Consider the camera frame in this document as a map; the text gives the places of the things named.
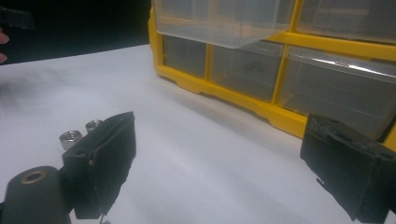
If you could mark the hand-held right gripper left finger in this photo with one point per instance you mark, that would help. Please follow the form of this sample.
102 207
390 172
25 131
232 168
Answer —
106 155

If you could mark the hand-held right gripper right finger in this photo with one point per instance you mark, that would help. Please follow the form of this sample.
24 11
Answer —
348 168

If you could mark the steel hex nut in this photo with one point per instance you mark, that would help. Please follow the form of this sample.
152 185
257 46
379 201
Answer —
70 139
92 124

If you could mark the clear plastic drawer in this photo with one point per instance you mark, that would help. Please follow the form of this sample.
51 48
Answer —
336 93
348 18
185 56
218 21
246 71

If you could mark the yellow plastic drawer cabinet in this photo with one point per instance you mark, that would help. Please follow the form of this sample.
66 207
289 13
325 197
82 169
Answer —
236 96

